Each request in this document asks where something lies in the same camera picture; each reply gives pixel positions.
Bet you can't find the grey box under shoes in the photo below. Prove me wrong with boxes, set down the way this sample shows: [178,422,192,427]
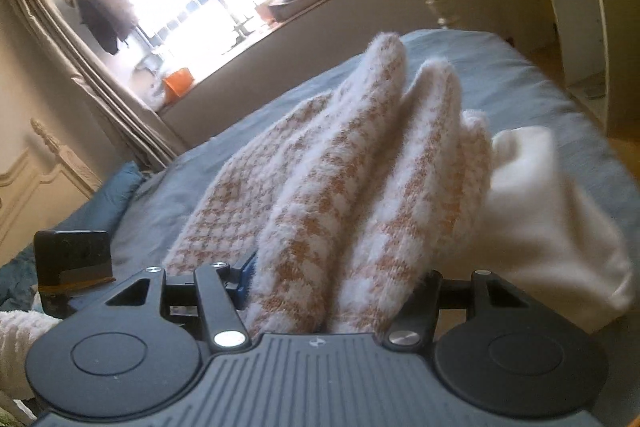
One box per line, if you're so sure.
[268,0,324,23]

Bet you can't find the orange bag on windowsill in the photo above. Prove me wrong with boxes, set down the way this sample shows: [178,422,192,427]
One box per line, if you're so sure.
[163,67,194,105]

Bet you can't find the white cloth storage bag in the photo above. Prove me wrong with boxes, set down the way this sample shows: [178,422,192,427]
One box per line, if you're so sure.
[434,127,634,333]

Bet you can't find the beige curtain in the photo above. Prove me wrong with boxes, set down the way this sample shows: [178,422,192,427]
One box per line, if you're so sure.
[8,0,188,171]

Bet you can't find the cream carved headboard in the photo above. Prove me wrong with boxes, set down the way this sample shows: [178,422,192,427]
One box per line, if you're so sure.
[1,118,102,265]

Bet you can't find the pink houndstooth knit jacket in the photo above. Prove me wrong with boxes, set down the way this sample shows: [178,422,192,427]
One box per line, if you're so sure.
[164,34,491,335]

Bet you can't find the teal blue pillow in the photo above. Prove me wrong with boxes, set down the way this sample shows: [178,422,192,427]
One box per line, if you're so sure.
[0,161,145,311]

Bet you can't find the blue-grey bed sheet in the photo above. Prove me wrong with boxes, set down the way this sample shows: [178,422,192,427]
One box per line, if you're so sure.
[64,28,640,427]

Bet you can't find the white fluffy cloth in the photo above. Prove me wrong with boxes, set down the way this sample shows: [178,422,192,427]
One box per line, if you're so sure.
[0,311,61,400]

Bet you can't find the dark clothes hanging at window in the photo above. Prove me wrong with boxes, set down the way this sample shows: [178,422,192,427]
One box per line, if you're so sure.
[74,0,138,55]

